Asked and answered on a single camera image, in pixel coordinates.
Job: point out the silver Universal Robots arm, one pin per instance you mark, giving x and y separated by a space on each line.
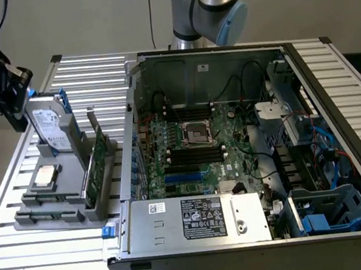
217 2

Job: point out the black RAM slot bank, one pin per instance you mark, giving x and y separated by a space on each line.
197 155
189 110

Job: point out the silver hard disk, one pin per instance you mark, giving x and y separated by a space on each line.
47 125

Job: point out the silver hard disk drive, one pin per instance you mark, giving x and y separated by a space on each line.
65 103

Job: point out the silver CPU chip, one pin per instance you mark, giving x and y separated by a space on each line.
44 175

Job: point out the green graphics card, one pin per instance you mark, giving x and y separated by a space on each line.
97 165

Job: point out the grey parts rack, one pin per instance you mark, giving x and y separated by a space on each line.
78 216

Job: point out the small blue plastic clip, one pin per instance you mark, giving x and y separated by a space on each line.
108 231

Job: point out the black expansion slot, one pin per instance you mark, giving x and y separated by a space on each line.
182 169

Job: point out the blue expansion slot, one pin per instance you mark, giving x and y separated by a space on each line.
182 177

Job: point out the green motherboard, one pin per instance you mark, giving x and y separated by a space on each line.
202 152

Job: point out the silver power supply unit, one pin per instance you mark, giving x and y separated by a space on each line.
194 220

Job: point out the coin cell battery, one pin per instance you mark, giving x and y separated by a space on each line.
230 114

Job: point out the silver chipset heat sink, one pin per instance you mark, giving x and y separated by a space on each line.
230 186

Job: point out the grey metal disk bay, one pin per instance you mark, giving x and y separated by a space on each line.
288 115

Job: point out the blue bay latch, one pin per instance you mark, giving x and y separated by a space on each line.
315 224

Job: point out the open black PC case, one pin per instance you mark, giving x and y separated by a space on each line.
336 116

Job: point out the blue-grey plastic disk bay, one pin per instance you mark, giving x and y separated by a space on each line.
328 209

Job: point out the CPU socket with metal frame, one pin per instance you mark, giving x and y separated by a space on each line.
195 132

